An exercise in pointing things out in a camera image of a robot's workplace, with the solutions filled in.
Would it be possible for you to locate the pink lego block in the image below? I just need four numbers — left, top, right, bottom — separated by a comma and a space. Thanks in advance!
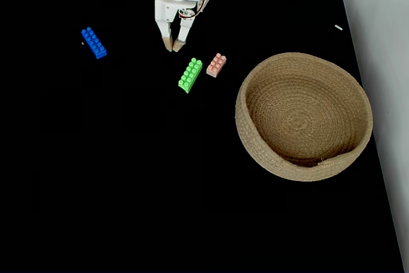
206, 52, 228, 78

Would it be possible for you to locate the round woven rope basket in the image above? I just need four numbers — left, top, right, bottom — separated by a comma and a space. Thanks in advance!
235, 52, 374, 182

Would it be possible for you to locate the green lego block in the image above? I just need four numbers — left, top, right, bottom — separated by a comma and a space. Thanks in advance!
178, 58, 203, 94

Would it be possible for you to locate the blue lego block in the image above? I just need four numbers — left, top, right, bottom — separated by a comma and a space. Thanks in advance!
81, 27, 108, 60

